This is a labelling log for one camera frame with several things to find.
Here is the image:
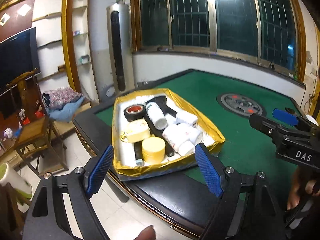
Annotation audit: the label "round table centre console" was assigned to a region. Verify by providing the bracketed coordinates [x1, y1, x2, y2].
[216, 93, 266, 118]

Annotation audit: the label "black tape red core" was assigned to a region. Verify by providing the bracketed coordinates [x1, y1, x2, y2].
[124, 104, 146, 122]

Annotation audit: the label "white wall shelves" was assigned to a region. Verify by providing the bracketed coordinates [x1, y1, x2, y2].
[32, 0, 94, 94]

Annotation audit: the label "person's left hand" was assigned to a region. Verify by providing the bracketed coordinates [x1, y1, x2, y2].
[135, 225, 156, 240]

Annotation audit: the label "white ceramic mug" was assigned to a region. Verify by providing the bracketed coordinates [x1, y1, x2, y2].
[305, 114, 319, 127]

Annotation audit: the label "yellow masking tape roll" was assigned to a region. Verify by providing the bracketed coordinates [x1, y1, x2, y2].
[142, 137, 165, 165]

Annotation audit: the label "white USB wall charger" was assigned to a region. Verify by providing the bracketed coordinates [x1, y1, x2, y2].
[176, 111, 198, 128]

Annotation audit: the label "gold lined tray box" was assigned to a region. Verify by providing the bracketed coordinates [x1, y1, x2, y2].
[112, 88, 225, 181]

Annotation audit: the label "white pill bottle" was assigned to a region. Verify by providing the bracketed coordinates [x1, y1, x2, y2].
[177, 123, 203, 145]
[162, 124, 195, 157]

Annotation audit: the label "black marker cream cap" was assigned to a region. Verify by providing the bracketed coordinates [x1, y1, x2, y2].
[134, 141, 144, 166]

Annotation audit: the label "pile of folded clothes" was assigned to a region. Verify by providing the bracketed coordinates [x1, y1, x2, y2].
[41, 87, 85, 122]

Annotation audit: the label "person's right hand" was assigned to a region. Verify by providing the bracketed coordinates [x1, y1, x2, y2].
[287, 166, 319, 210]

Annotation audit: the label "black flat television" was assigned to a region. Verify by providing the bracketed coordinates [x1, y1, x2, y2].
[0, 27, 40, 93]

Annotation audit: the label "window with grille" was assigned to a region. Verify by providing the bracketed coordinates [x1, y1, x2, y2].
[138, 0, 297, 75]

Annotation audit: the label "white labelled bottle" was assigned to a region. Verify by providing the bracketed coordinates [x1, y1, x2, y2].
[146, 102, 168, 130]

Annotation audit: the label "wooden chair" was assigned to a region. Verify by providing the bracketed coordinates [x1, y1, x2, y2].
[7, 70, 69, 177]

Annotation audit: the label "tower air conditioner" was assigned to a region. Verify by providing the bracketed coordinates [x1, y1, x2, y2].
[106, 3, 135, 95]

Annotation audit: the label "green white bin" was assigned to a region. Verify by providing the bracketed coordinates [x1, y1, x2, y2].
[0, 163, 33, 199]

